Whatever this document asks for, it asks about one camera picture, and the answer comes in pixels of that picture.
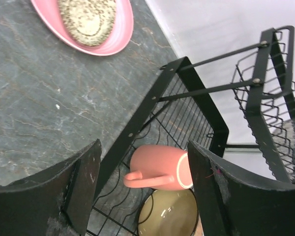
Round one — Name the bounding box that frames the grey glass plate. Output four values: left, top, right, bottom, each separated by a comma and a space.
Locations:
270, 118, 295, 183

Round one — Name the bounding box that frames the cream speckled oval plate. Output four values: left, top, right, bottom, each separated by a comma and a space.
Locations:
58, 0, 117, 46

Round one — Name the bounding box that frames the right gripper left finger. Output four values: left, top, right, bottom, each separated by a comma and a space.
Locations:
0, 140, 102, 236

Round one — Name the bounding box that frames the pink mug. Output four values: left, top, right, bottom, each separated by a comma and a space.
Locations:
123, 145, 193, 191

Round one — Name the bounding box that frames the brown patterned bowl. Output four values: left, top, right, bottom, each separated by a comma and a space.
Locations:
138, 189, 204, 236

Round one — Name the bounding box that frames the pink plate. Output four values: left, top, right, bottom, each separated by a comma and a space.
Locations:
31, 0, 134, 56

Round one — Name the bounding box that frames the black wire dish rack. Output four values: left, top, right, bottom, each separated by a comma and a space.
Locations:
85, 25, 295, 236

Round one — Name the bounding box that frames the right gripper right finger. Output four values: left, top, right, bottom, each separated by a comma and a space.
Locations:
187, 141, 295, 236

